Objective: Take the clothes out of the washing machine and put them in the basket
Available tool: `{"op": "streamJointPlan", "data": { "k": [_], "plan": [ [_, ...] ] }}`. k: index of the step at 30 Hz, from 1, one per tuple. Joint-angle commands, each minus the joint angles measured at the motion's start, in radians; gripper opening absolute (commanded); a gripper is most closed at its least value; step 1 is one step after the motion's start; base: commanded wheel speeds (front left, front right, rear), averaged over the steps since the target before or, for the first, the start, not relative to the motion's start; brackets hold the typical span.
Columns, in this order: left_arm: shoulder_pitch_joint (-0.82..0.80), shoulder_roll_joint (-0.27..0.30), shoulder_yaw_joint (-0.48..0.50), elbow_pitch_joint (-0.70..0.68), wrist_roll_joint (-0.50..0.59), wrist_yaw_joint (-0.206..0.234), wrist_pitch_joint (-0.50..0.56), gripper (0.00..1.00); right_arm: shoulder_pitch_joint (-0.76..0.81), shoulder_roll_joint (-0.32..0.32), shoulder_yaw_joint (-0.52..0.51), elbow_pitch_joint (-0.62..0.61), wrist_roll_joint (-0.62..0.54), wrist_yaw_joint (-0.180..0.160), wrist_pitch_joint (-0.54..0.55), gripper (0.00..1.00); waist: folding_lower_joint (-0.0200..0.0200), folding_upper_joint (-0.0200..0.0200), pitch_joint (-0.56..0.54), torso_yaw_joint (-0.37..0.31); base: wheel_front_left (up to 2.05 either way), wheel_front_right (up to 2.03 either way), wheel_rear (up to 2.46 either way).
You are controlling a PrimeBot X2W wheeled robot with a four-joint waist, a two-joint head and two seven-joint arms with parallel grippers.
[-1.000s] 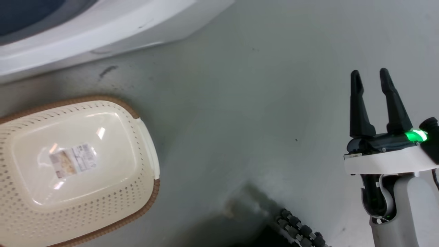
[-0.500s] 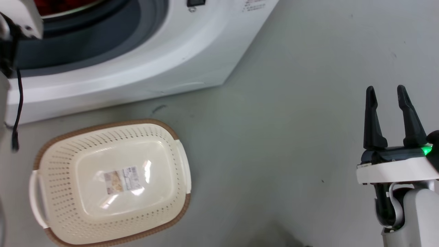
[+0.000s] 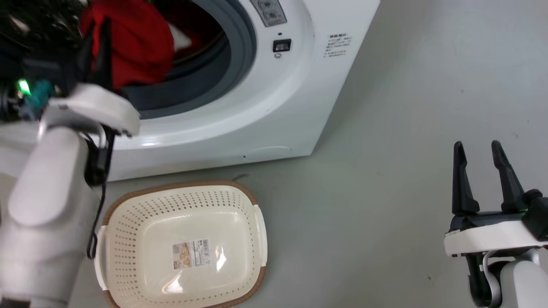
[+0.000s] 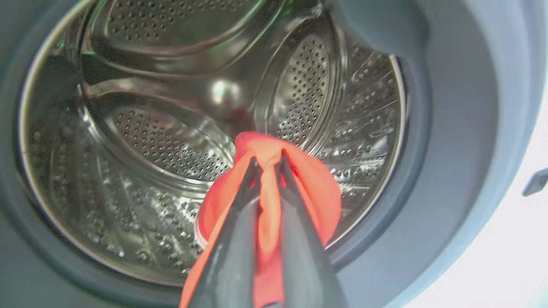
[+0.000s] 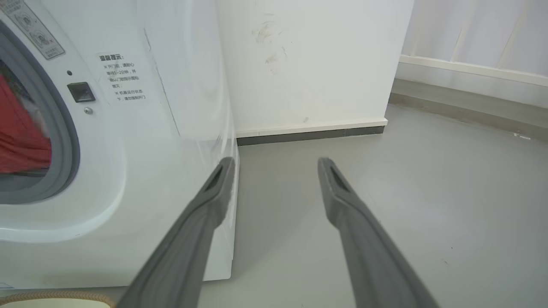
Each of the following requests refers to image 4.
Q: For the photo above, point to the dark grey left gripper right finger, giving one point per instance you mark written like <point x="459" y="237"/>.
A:
<point x="306" y="261"/>

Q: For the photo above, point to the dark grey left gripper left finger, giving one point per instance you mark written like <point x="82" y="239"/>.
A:
<point x="229" y="256"/>

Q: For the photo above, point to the orange-red cloth garment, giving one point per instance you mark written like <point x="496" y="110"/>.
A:
<point x="319" y="192"/>

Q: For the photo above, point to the white washing machine front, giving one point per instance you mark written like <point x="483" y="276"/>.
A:
<point x="445" y="149"/>

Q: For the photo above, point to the white front-load washing machine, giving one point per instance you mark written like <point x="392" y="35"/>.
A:
<point x="492" y="214"/>

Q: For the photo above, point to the stainless steel perforated drum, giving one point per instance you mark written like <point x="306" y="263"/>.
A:
<point x="171" y="128"/>

